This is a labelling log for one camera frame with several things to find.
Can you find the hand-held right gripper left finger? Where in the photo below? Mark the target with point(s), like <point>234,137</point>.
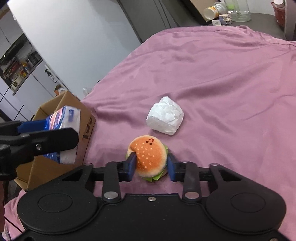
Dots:
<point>131,168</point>

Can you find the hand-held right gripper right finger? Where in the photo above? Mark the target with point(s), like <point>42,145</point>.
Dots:
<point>171,169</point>

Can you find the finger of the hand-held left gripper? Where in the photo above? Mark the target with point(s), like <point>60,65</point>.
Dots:
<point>32,126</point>
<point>53,140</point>

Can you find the burger plush toy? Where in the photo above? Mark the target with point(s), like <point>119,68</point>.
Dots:
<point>148,153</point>

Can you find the blue tissue pack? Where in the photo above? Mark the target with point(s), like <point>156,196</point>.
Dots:
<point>67,118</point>

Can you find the brown cardboard box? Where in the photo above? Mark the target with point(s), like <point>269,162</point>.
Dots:
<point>67,99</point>

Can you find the white kitchen cabinet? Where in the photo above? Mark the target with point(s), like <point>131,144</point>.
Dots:
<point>34,81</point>

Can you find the white wrapped tissue packet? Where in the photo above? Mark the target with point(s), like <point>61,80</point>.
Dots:
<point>165,115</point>

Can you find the clear plastic bag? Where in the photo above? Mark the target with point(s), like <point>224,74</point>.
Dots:
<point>87,90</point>

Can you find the microwave oven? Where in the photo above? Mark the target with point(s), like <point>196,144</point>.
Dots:
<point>34,59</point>

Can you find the black range hood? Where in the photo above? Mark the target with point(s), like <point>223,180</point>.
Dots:
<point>11,49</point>

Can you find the pink bed sheet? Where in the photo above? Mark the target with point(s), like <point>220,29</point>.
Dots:
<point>219,81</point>

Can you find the grey door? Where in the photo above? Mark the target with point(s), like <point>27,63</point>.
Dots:
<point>148,18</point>

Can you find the white charger plug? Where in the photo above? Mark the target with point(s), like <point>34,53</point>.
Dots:
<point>216,22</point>

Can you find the small white charger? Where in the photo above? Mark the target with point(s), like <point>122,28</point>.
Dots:
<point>225,19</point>

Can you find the long black box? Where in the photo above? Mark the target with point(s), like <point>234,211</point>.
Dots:
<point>196,9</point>

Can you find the white paper cup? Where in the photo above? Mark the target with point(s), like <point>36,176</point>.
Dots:
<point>211,11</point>

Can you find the clear plastic water jug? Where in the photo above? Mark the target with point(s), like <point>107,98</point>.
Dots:
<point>240,14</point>

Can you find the red basket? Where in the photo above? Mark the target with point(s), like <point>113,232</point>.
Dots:
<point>279,16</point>

